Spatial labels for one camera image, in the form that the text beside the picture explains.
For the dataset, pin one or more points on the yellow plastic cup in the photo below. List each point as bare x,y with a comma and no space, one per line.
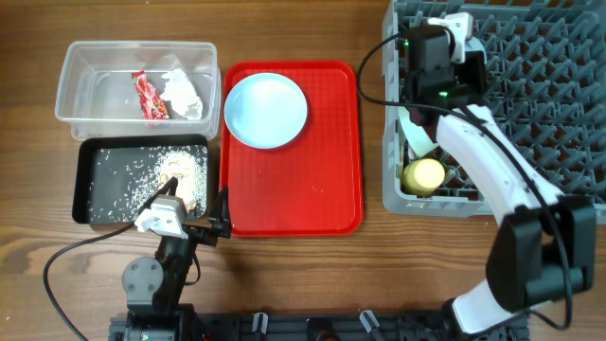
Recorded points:
422,177

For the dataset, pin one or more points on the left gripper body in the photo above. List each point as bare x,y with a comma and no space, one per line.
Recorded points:
204,235

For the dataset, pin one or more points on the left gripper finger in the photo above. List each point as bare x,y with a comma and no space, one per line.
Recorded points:
219,216
168,189

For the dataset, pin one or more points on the rice and food scraps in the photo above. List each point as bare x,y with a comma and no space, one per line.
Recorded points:
182,175

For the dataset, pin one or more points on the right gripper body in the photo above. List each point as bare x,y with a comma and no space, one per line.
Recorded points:
471,72

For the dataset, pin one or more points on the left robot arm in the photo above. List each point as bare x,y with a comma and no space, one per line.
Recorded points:
154,284

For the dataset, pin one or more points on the white tissue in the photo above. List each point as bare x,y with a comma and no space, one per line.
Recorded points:
181,95

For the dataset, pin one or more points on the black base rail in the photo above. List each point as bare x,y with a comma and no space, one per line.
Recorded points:
423,325

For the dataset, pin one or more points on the light blue bowl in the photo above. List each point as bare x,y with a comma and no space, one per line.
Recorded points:
474,44

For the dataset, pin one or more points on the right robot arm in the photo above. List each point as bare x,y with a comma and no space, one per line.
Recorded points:
545,248

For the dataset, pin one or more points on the green bowl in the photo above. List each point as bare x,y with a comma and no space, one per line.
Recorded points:
419,142

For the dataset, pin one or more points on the red snack wrapper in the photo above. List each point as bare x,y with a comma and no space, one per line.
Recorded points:
152,106

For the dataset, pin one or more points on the clear plastic waste bin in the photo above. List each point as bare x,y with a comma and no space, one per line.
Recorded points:
97,97

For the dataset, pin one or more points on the red serving tray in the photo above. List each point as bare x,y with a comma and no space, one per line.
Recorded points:
313,186

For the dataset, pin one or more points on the black food waste tray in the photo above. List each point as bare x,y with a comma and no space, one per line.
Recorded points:
90,146

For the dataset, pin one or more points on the grey dishwasher rack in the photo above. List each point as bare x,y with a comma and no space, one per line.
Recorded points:
546,89

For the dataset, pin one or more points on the light blue plate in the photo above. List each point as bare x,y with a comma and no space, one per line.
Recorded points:
265,111

